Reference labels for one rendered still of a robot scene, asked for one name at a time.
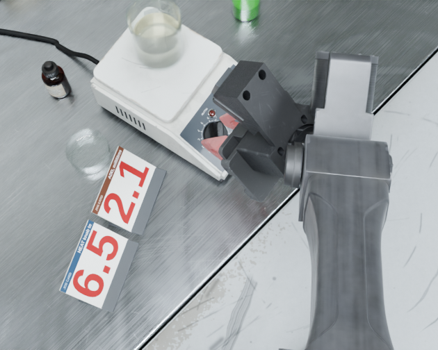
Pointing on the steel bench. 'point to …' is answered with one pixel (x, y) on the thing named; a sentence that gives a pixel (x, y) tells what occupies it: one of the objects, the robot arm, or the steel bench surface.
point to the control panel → (195, 132)
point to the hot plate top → (164, 85)
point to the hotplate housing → (153, 130)
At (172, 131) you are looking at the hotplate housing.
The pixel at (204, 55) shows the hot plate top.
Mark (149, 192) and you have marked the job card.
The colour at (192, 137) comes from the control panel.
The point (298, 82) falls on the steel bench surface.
